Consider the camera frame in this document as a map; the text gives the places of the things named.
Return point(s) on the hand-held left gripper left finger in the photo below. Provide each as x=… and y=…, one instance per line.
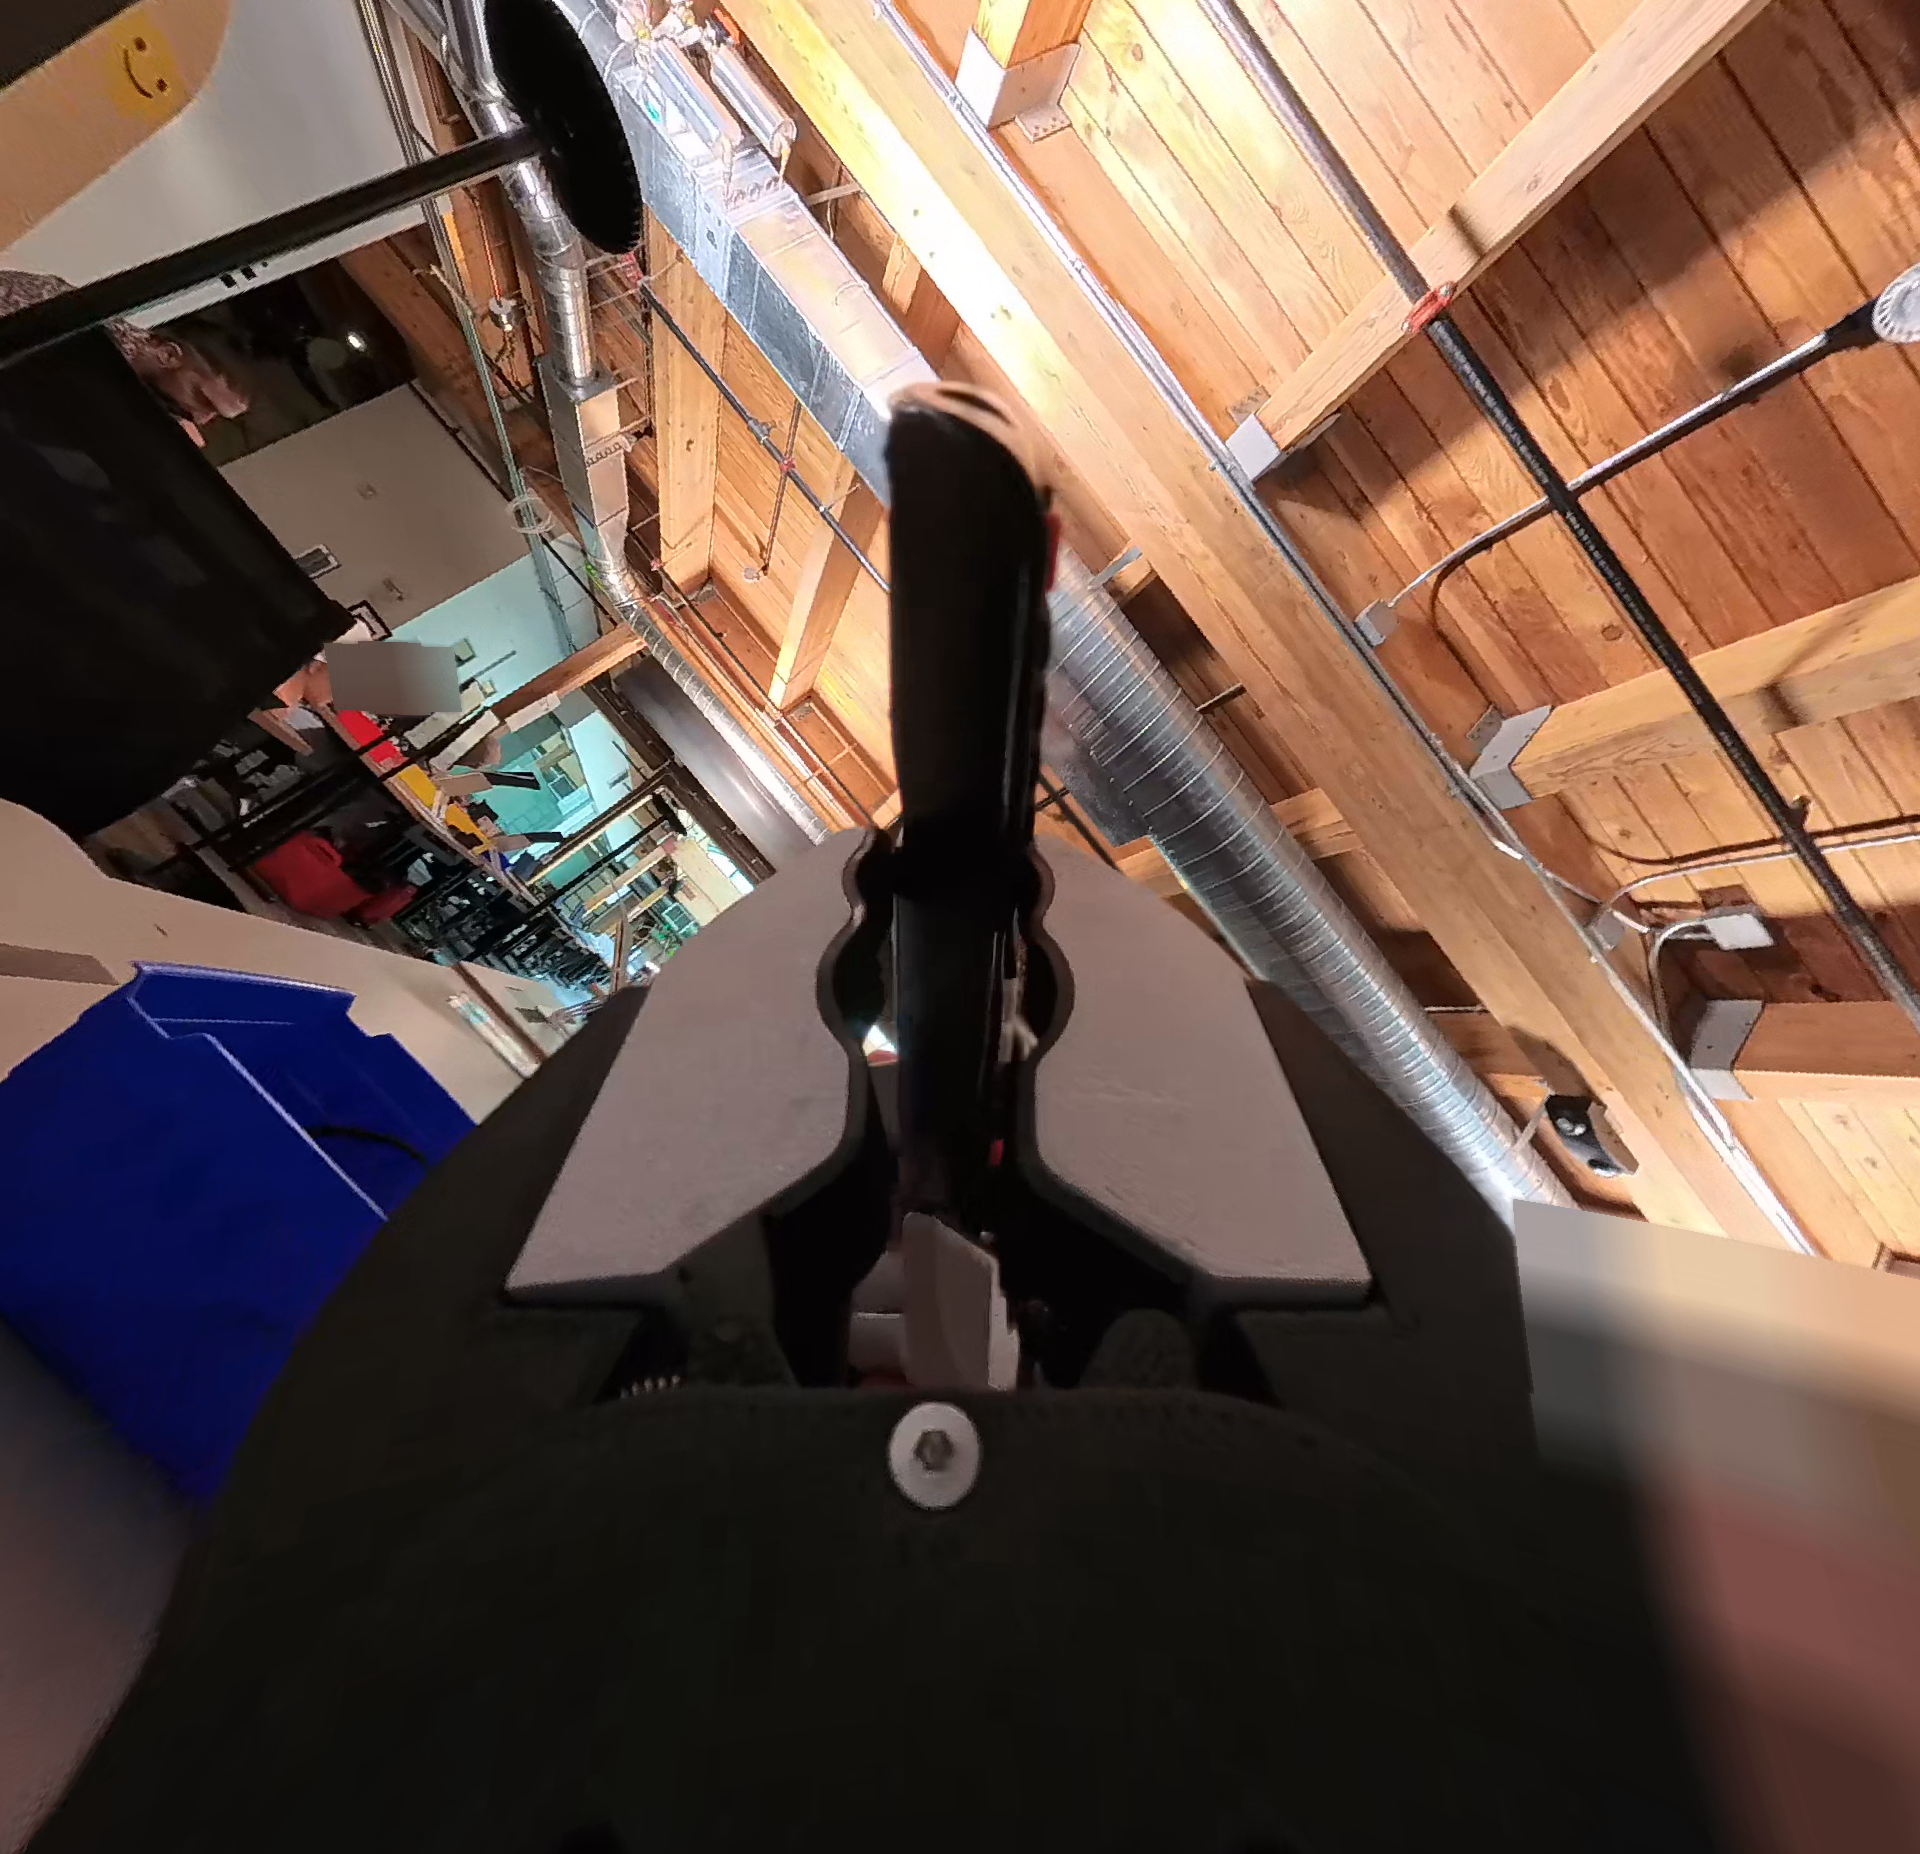
x=706, y=1119

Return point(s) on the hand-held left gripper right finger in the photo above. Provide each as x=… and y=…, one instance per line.
x=1187, y=1119

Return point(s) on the black utility knife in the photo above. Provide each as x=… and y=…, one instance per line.
x=962, y=653

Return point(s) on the blue plastic bin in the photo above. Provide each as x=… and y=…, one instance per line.
x=195, y=1209

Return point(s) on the red container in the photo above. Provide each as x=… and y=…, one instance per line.
x=308, y=867

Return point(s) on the grey junction box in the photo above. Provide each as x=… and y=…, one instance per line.
x=1734, y=928

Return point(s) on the black ceiling pipe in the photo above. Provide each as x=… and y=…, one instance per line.
x=1674, y=642

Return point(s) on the black screen panel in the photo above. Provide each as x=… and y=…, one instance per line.
x=135, y=593

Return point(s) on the black floor lamp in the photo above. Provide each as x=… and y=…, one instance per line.
x=580, y=128

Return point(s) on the ceiling spotlight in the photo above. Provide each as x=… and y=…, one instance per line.
x=1895, y=301

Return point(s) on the wooden board with smiley sticker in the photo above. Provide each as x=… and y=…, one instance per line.
x=91, y=128

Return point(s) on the large silver air duct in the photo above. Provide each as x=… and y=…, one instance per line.
x=1245, y=895

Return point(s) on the small black ceiling camera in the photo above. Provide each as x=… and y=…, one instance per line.
x=1583, y=1130

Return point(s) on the small silver air duct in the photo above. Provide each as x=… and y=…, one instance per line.
x=563, y=293

